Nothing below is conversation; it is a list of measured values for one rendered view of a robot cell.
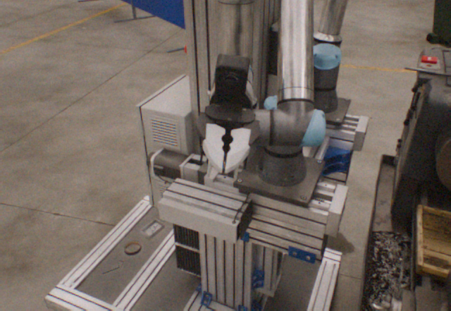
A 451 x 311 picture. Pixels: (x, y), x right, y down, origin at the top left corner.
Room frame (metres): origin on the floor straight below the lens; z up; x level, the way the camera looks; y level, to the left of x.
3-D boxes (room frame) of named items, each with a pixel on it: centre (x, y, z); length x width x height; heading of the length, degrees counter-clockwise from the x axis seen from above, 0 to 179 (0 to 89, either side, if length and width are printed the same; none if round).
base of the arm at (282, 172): (0.94, -0.15, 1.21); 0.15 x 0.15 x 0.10
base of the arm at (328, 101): (1.40, -0.35, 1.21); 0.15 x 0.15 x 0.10
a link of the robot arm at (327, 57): (1.40, -0.35, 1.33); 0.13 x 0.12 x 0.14; 169
